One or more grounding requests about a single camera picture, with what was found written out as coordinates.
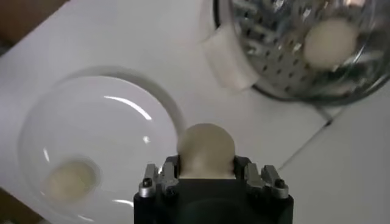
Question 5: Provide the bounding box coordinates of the white round plate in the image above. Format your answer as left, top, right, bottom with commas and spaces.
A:
16, 74, 180, 224

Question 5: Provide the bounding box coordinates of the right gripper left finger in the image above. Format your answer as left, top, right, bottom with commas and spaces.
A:
139, 155, 181, 198

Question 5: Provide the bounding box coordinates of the stainless steel steamer basket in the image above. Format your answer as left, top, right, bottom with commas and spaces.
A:
227, 0, 390, 103

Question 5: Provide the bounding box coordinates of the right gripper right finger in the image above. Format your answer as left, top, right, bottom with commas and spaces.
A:
233, 155, 289, 199

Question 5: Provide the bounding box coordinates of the black pot power cord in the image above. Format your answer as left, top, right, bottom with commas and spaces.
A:
313, 105, 335, 127

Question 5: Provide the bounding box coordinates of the white steamed baozi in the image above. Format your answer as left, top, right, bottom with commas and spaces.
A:
303, 18, 359, 69
177, 122, 237, 180
44, 159, 98, 203

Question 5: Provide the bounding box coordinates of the white electric cooking pot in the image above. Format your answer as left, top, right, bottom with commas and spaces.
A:
199, 0, 390, 107

